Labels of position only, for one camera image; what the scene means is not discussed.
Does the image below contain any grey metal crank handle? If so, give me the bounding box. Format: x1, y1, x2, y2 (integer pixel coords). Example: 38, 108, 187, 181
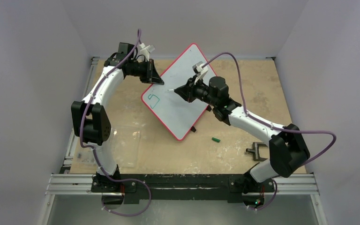
245, 142, 267, 162

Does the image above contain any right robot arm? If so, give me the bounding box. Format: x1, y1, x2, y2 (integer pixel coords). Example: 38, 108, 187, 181
173, 76, 310, 191

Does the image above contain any clear plastic screw box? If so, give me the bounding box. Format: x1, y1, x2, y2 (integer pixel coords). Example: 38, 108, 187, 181
109, 126, 141, 168

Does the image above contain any aluminium frame rail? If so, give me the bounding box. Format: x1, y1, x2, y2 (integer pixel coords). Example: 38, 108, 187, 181
45, 174, 319, 195

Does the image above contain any red-framed whiteboard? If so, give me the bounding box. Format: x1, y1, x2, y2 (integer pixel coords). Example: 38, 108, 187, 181
141, 43, 208, 141

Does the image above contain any green marker cap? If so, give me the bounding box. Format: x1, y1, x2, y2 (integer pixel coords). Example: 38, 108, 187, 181
211, 137, 221, 143

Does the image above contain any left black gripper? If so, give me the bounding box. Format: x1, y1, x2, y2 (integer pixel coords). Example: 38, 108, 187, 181
128, 59, 164, 85

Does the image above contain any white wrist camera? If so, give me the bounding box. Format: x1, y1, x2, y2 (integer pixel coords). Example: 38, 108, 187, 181
138, 43, 155, 61
192, 61, 209, 85

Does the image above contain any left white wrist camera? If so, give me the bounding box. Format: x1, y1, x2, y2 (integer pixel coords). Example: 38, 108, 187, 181
138, 43, 155, 61

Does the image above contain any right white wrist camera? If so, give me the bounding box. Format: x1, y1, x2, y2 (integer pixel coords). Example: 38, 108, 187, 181
192, 61, 209, 85

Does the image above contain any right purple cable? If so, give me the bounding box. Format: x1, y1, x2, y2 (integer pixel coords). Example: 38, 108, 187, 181
202, 52, 337, 212

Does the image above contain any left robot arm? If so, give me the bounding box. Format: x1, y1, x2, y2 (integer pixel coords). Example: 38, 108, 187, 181
71, 42, 164, 192

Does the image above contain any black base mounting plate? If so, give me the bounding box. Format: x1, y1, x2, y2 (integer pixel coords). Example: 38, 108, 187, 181
91, 173, 275, 204

